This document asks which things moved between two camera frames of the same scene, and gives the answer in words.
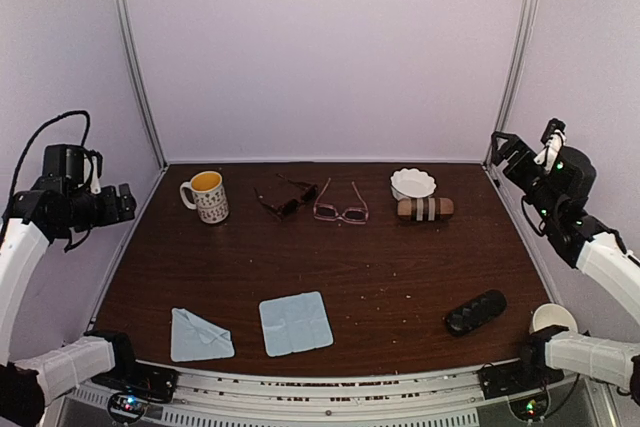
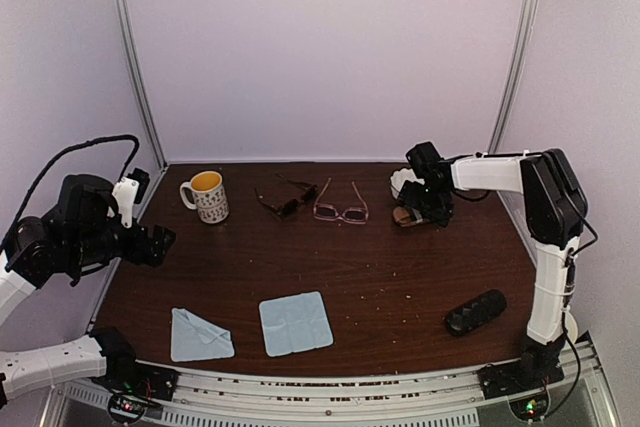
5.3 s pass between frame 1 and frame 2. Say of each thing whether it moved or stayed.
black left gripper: moved
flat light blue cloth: stayed
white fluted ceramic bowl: stayed
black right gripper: moved
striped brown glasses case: stayed
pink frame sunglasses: stayed
